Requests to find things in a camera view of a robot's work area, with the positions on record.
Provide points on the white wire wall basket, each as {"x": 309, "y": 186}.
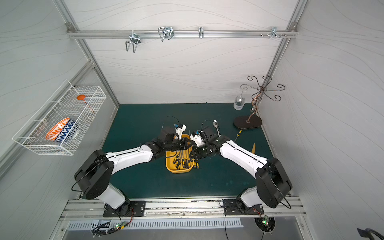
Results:
{"x": 61, "y": 104}

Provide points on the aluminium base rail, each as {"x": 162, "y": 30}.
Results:
{"x": 162, "y": 208}

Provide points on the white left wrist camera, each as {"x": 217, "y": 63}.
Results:
{"x": 179, "y": 130}

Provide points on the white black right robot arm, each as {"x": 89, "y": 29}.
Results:
{"x": 272, "y": 181}

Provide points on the metal double hook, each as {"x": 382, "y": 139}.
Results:
{"x": 133, "y": 42}
{"x": 166, "y": 33}

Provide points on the blue white patterned bowl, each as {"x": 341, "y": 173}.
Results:
{"x": 69, "y": 130}

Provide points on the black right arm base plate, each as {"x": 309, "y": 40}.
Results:
{"x": 233, "y": 207}

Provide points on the orange ladle in basket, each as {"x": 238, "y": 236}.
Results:
{"x": 83, "y": 99}

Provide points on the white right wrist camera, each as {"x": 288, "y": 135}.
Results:
{"x": 197, "y": 139}

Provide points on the clear glass cup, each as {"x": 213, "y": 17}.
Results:
{"x": 239, "y": 102}

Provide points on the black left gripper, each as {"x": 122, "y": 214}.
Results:
{"x": 182, "y": 144}

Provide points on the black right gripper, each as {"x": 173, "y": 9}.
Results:
{"x": 201, "y": 149}

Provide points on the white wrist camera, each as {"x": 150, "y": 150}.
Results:
{"x": 179, "y": 130}
{"x": 197, "y": 139}

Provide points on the yellow plastic storage tray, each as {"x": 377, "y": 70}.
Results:
{"x": 170, "y": 166}

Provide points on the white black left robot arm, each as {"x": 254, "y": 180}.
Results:
{"x": 93, "y": 177}

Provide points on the metal hook bracket right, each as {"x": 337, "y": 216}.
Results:
{"x": 273, "y": 34}

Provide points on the small metal hook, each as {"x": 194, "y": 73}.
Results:
{"x": 200, "y": 32}

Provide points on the metal double hook middle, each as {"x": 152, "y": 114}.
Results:
{"x": 166, "y": 33}

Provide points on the silver metal spoon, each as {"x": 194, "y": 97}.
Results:
{"x": 216, "y": 125}

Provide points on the orange white patterned bowl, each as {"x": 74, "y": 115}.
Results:
{"x": 56, "y": 130}

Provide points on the brown metal cup tree stand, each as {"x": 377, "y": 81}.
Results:
{"x": 253, "y": 121}

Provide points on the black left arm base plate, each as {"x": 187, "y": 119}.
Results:
{"x": 126, "y": 208}

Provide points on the yellow black screwdriver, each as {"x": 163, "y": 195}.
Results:
{"x": 238, "y": 135}

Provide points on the aluminium top cross rail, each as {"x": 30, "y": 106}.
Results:
{"x": 179, "y": 34}

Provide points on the metal double hook left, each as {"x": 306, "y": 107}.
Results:
{"x": 133, "y": 42}

